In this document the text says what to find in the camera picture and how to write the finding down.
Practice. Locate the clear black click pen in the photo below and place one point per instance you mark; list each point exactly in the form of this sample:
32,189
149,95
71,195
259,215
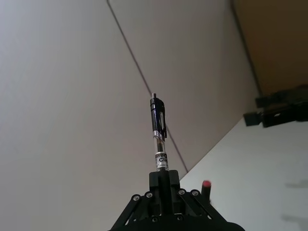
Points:
158,120

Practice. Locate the black marker with red cap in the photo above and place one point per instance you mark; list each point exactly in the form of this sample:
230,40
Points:
207,190

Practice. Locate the brown board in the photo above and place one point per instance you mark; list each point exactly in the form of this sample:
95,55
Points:
276,43

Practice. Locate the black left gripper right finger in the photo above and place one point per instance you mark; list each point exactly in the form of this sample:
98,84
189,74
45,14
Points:
173,190

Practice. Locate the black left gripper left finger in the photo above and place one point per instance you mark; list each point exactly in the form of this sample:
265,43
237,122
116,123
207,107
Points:
156,192

